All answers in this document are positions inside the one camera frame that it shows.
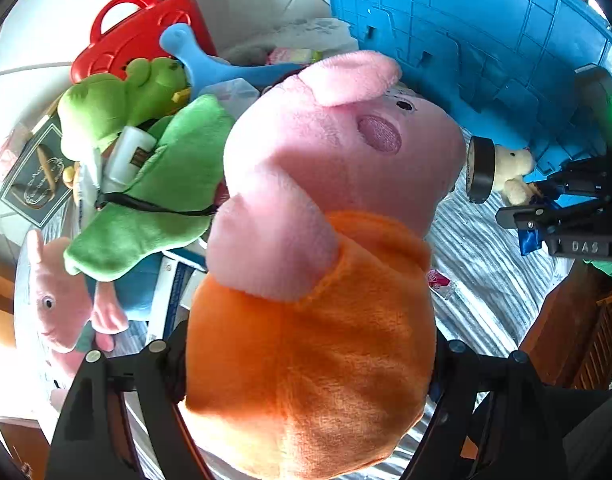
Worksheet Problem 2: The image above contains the pink pig plush teal shirt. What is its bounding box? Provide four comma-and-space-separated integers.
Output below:
26, 230, 129, 390

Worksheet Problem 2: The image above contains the blue plastic hanger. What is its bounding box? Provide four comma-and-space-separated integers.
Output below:
159, 23, 303, 100

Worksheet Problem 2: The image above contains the small floral tissue packet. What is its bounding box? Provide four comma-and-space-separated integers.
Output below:
426, 269, 455, 299

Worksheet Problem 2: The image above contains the black tape roll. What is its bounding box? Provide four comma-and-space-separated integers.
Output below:
466, 136, 496, 204

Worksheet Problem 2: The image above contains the striped grey bed sheet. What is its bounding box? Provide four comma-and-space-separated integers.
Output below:
13, 123, 575, 480

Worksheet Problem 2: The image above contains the blue plastic storage crate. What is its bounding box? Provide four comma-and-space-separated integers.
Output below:
331, 0, 612, 174

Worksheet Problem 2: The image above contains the green plush cloth toy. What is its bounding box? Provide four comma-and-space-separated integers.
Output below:
64, 94, 234, 282

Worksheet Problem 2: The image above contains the blue white flat box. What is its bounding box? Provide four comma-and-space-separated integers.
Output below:
146, 247, 207, 344

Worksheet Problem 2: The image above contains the red plastic toy case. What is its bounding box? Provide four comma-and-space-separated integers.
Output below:
70, 0, 217, 84

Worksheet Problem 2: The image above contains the pink pig plush orange dress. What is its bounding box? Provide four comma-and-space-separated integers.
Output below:
183, 51, 465, 479

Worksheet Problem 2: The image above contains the white cream tube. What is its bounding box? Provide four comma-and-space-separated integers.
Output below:
102, 126, 157, 193

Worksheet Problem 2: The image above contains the dark framed box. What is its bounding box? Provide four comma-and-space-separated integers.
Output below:
0, 112, 74, 228

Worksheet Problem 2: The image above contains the green frog plush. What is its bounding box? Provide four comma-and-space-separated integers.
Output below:
58, 58, 189, 160

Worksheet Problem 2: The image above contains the small cream bear plush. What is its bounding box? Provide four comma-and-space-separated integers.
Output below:
492, 144, 537, 206

